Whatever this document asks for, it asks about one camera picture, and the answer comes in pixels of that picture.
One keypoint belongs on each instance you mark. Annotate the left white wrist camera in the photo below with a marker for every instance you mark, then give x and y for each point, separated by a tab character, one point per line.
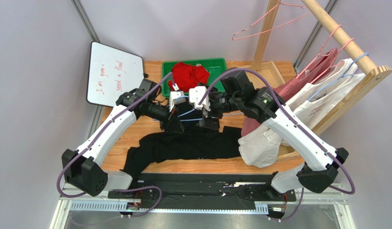
176	97

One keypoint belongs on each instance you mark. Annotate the black t shirt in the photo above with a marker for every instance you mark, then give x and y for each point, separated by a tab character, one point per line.
194	143

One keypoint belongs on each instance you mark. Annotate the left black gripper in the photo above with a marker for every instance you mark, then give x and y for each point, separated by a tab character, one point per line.
173	124

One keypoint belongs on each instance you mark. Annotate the red t shirt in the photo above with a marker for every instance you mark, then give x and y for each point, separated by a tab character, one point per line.
187	76

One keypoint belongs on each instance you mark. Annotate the aluminium frame rail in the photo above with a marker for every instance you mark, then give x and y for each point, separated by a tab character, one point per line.
130	208

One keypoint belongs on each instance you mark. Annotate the pink wire hanger empty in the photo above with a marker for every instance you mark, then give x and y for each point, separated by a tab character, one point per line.
266	15

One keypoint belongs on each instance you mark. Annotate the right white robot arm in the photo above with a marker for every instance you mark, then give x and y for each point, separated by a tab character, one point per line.
277	122

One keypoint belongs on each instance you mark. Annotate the white whiteboard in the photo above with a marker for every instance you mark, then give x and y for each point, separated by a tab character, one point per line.
111	72

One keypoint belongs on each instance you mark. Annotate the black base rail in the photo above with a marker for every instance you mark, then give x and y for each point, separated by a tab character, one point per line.
203	191

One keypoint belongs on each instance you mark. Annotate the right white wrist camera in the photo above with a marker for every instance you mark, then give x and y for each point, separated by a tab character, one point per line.
197	100

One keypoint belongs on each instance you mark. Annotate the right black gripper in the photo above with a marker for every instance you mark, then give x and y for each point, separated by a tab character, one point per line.
210	117

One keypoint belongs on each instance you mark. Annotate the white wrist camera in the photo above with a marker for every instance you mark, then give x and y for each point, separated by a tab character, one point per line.
197	100
176	97

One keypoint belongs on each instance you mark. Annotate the wooden clothes rack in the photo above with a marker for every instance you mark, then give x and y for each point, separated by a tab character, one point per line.
374	74

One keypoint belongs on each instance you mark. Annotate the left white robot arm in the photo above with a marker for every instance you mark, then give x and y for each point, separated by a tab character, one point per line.
82	167

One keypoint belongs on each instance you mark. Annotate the hanging white t shirt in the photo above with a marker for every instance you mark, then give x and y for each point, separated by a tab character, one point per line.
314	101
259	145

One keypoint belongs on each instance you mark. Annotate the green plastic tray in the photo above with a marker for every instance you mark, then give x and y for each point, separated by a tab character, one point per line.
215	67

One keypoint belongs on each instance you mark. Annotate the hanging pink t shirt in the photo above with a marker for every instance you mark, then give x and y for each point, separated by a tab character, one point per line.
291	88

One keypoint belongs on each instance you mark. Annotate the blue wire hanger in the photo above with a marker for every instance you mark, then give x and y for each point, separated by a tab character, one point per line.
189	112

